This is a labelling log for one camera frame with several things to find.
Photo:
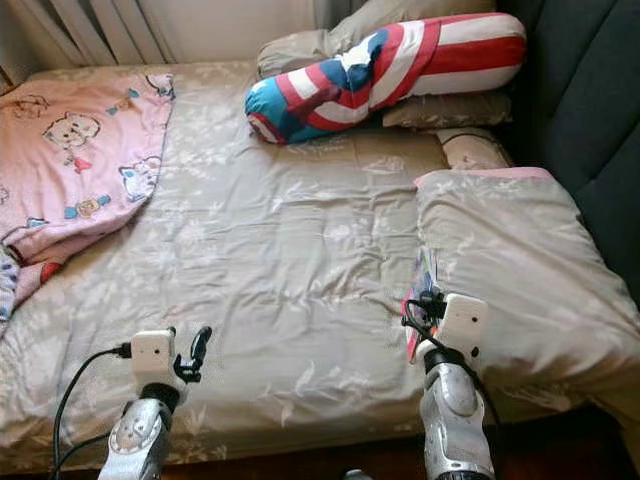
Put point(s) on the colourful comic magazine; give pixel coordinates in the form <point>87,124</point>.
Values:
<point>412,340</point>

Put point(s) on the grey floral pillow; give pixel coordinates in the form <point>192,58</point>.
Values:
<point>300,50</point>
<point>455,110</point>

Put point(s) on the red white blue striped pillow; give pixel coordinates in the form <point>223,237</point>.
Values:
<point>390,72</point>

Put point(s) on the bed with grey floral sheet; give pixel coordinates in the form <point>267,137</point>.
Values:
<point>280,260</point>

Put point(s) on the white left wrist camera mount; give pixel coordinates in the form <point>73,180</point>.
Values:
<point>152,355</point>

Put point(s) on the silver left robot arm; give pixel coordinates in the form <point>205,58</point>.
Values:
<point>140,435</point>

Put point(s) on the grey pleated curtain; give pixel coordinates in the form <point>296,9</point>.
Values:
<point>80,30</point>

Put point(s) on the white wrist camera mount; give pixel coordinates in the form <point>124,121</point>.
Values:
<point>152,355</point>
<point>465,322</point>

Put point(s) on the folded grey floral duvet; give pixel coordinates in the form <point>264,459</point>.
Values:
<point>540,260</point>

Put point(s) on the pink cartoon print blanket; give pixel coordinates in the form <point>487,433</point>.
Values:
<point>70,160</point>

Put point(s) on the dark grey padded headboard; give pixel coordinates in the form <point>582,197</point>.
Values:
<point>590,100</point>

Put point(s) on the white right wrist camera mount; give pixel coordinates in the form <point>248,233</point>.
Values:
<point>465,322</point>

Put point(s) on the small beige floral pillow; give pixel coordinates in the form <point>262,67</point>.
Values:
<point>475,150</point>

